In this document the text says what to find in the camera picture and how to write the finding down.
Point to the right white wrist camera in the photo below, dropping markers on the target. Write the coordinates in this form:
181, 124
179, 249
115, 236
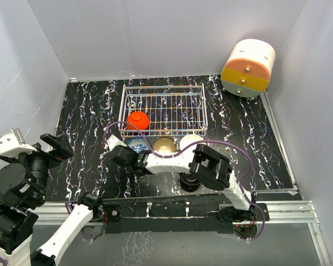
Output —
111, 142

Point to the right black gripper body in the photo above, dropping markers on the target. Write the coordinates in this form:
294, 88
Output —
127, 148

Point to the aluminium frame rail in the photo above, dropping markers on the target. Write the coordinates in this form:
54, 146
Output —
291, 237

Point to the brown bowl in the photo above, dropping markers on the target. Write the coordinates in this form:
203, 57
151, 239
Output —
164, 145

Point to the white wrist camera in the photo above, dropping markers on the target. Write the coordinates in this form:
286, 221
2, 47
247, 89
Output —
111, 142
12, 144

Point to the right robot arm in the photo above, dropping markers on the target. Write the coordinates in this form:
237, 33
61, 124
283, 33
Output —
200, 163

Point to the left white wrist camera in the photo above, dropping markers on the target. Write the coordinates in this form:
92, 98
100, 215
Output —
12, 144

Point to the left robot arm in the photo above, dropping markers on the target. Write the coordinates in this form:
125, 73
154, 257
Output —
23, 186

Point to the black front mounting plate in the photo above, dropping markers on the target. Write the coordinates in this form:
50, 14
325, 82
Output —
184, 214

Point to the white wire dish rack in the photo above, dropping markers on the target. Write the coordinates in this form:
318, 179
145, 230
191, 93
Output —
173, 111

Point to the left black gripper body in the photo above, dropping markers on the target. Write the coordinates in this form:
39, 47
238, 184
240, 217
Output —
39, 163

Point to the black glossy bowl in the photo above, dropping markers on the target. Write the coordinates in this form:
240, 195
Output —
188, 182

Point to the blue floral white bowl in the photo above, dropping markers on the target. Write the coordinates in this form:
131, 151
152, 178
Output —
138, 144

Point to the orange bowl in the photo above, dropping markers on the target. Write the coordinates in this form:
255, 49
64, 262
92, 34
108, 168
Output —
138, 119

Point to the pastel round drawer cabinet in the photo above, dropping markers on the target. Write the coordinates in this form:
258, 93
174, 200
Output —
247, 71

